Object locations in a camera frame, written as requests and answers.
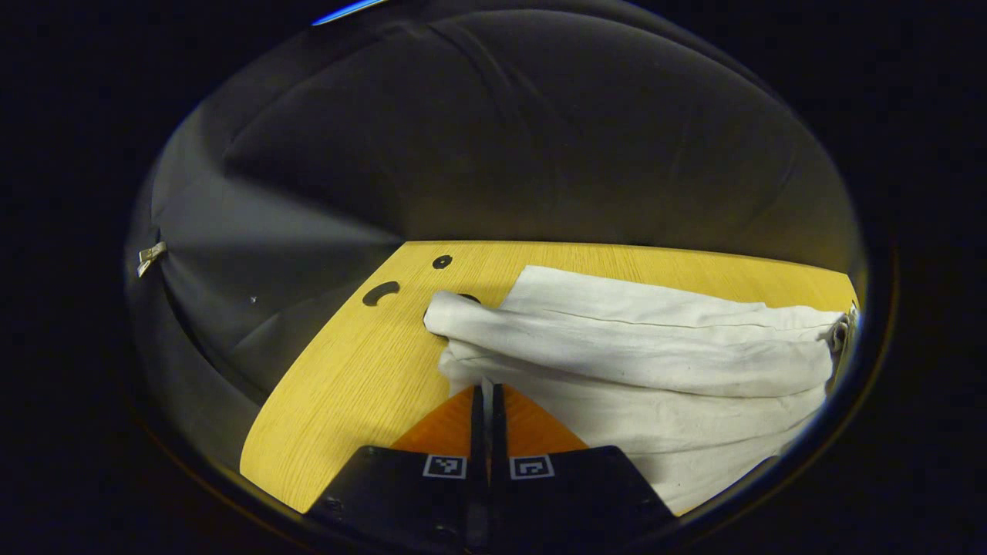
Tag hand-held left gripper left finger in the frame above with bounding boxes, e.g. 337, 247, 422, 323
305, 384, 488, 552

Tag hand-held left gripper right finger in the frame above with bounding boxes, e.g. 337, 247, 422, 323
487, 384, 679, 552

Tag white jeans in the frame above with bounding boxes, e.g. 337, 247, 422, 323
423, 265, 854, 516

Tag black backdrop cloth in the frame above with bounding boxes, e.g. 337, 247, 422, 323
127, 0, 861, 471

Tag silver binder clip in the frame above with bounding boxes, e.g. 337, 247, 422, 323
136, 240, 167, 278

